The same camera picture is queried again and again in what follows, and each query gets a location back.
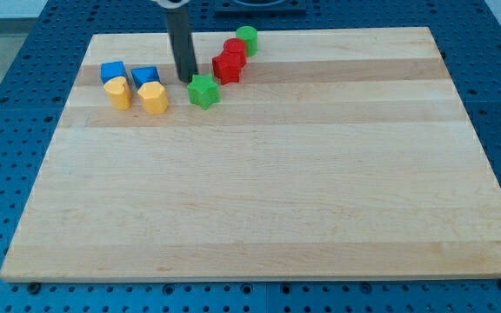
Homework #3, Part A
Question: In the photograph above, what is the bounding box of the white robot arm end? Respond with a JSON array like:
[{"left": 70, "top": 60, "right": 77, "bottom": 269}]
[{"left": 152, "top": 0, "right": 190, "bottom": 10}]

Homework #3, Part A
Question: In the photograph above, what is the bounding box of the green star block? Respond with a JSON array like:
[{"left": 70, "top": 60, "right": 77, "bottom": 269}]
[{"left": 187, "top": 74, "right": 220, "bottom": 110}]

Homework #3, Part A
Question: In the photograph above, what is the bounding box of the red star block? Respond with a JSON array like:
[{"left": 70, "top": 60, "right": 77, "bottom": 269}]
[{"left": 212, "top": 53, "right": 242, "bottom": 84}]

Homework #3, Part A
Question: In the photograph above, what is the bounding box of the red circle block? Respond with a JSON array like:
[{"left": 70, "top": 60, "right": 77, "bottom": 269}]
[{"left": 223, "top": 38, "right": 246, "bottom": 68}]

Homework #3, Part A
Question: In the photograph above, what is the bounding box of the green circle block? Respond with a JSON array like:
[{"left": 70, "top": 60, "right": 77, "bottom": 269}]
[{"left": 236, "top": 25, "right": 258, "bottom": 57}]

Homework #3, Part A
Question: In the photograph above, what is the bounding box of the wooden board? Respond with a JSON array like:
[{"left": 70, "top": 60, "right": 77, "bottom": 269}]
[{"left": 0, "top": 27, "right": 501, "bottom": 283}]

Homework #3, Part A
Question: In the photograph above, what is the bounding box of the yellow hexagon block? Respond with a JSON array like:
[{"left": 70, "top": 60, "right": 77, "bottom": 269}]
[{"left": 137, "top": 82, "right": 169, "bottom": 115}]

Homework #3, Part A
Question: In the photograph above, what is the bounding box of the blue trapezoid block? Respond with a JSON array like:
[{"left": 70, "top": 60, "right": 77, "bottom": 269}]
[{"left": 130, "top": 66, "right": 160, "bottom": 89}]

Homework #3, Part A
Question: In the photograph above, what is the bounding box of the yellow heart block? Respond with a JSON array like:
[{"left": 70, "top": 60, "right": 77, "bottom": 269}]
[{"left": 104, "top": 76, "right": 132, "bottom": 110}]

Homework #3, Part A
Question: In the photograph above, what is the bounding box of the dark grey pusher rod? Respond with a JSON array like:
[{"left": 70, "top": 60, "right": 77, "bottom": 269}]
[{"left": 165, "top": 4, "right": 198, "bottom": 83}]

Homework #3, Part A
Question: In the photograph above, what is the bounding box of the blue cube block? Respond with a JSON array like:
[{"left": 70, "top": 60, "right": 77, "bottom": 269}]
[{"left": 100, "top": 61, "right": 127, "bottom": 84}]

